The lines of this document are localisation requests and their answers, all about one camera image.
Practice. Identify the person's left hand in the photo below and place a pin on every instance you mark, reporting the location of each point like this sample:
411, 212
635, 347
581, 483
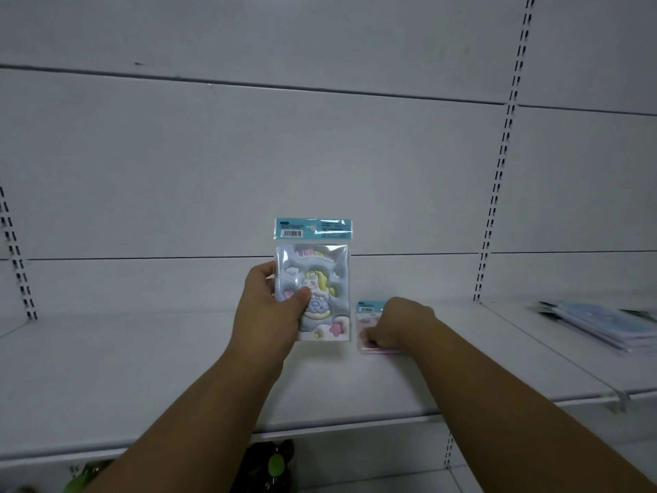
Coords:
262, 315

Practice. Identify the person's right hand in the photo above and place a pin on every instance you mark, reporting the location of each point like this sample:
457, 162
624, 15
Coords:
405, 320

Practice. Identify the person's right fingers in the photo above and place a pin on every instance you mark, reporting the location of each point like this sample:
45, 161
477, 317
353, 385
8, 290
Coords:
373, 335

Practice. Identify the person's left thumb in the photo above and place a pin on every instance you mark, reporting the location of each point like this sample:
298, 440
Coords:
296, 301

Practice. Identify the pink notebook packet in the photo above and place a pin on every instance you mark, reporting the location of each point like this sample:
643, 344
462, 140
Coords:
368, 323

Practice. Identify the blue unicorn notebook packet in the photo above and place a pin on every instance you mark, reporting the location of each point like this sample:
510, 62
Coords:
313, 282

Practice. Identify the person's right forearm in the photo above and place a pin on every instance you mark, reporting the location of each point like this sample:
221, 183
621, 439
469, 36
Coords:
518, 410

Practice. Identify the person's left forearm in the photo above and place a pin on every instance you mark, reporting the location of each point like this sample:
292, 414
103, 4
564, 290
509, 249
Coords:
190, 421

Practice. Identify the white metal shelf board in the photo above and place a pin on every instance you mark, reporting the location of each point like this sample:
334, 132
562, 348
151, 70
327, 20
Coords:
580, 349
256, 374

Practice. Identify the green plush toy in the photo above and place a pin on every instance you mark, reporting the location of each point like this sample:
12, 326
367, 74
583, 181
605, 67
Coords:
84, 480
269, 467

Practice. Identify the slotted shelf upright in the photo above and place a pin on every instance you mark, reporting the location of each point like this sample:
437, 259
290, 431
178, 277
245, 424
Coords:
15, 256
500, 164

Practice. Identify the pile of notebook packets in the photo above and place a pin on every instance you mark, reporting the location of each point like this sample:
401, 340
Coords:
605, 323

